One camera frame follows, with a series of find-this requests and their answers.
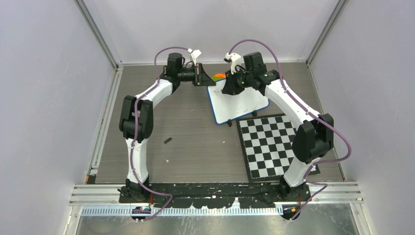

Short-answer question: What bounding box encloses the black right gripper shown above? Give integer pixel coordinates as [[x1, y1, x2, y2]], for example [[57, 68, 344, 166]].
[[223, 67, 253, 96]]

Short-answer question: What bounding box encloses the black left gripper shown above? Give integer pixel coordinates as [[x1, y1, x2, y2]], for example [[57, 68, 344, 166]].
[[178, 63, 216, 87]]

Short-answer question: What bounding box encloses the blue framed whiteboard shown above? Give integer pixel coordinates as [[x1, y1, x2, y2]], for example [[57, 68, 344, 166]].
[[207, 79, 269, 124]]

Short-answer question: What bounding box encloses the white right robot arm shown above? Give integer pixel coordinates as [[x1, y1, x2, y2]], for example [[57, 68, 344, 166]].
[[222, 52, 334, 201]]

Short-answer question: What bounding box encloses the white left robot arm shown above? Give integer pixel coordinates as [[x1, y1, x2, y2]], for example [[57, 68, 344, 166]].
[[119, 49, 216, 203]]

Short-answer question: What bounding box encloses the orange green round object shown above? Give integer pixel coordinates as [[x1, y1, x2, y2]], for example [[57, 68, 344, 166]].
[[211, 73, 226, 82]]

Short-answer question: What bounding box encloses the black white checkerboard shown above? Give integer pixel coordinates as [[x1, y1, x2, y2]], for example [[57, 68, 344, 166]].
[[235, 112, 321, 183]]

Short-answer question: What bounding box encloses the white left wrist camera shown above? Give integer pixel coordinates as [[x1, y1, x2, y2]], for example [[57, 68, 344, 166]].
[[187, 48, 202, 65]]

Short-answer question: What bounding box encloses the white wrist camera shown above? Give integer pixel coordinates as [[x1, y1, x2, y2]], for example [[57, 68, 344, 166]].
[[187, 48, 202, 65], [224, 52, 242, 74]]

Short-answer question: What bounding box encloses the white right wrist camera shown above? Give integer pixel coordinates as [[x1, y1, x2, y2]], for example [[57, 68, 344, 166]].
[[224, 52, 242, 74]]

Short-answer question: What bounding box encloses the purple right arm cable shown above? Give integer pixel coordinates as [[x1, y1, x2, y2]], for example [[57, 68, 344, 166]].
[[228, 39, 352, 222]]

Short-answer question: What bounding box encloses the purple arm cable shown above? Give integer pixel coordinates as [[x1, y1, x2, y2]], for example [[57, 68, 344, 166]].
[[129, 46, 195, 222], [228, 39, 352, 222]]

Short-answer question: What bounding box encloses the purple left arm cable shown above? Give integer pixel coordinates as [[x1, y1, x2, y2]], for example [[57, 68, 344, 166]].
[[129, 46, 195, 222]]

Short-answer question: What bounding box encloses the aluminium left frame post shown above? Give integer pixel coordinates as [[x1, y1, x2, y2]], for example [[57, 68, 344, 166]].
[[74, 0, 120, 71]]

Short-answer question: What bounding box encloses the aluminium frame post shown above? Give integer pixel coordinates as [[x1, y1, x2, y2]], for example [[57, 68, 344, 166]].
[[74, 0, 120, 71], [306, 0, 348, 67]]

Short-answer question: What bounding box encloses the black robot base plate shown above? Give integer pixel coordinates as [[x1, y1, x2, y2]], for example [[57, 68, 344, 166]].
[[118, 183, 311, 209]]

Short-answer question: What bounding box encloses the aluminium right frame post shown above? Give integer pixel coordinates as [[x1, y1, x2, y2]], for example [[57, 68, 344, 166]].
[[306, 0, 348, 67]]

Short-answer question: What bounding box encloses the aluminium front frame rail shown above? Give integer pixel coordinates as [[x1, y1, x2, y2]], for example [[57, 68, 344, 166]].
[[69, 182, 364, 218]]

